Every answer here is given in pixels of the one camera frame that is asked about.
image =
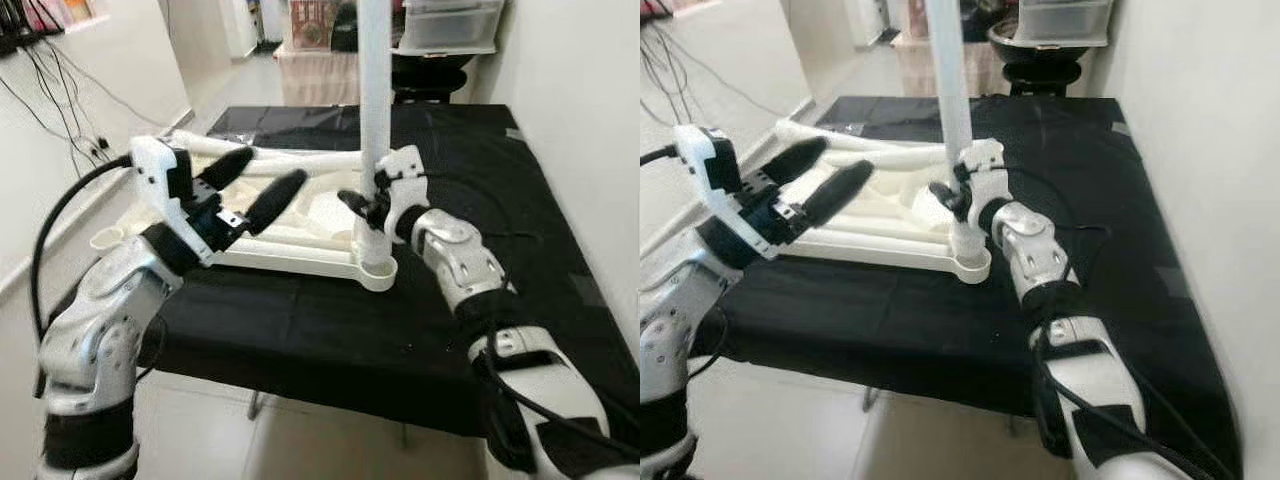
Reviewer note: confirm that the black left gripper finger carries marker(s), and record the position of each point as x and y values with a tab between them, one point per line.
278	200
228	166
798	158
840	192

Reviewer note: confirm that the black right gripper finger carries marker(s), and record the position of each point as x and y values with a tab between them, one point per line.
355	205
945	198

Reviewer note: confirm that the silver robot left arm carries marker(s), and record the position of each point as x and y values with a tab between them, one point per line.
100	320
680	330

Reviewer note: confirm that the clear plastic bag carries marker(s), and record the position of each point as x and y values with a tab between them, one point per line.
238	120

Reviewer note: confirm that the white plastic table top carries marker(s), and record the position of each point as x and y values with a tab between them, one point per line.
290	262
880	250

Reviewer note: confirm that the black round stool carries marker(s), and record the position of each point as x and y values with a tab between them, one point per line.
1045	80
430	90

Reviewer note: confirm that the beige patterned bench cloth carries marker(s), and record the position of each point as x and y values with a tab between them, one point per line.
940	70
315	75

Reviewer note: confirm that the black tablecloth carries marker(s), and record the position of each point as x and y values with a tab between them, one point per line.
900	330
300	330

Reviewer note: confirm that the orange-lidded storage box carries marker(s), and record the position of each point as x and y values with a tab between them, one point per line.
310	25

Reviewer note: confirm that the black bag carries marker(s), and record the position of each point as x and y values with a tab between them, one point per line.
345	25
975	20

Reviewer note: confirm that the clear plastic storage box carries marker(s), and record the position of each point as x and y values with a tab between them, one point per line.
450	25
1065	20

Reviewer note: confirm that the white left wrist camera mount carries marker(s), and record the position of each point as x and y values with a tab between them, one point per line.
690	160
150	180

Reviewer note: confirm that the grey metal table frame leg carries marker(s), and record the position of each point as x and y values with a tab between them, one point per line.
876	398
258	405

